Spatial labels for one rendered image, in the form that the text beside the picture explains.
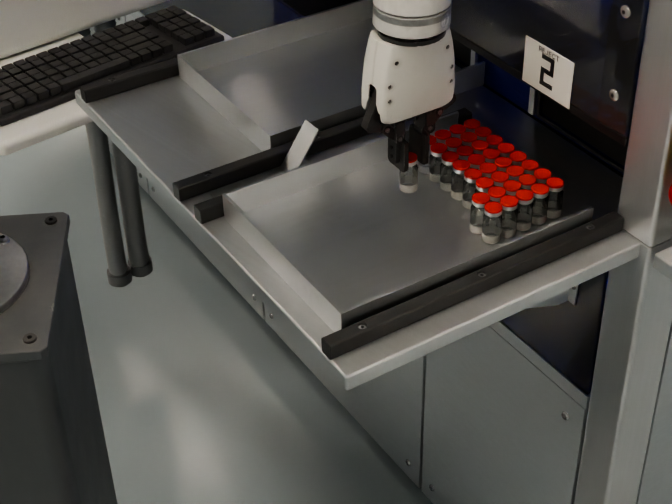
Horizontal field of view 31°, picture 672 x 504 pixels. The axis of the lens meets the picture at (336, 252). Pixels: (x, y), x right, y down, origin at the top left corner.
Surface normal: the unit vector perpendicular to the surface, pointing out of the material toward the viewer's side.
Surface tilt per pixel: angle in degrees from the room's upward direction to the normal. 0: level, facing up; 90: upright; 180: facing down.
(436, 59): 91
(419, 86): 92
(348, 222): 0
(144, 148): 0
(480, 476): 90
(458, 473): 90
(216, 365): 0
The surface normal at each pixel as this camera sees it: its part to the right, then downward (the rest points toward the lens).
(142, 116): -0.02, -0.79
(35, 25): 0.64, 0.46
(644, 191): -0.84, 0.33
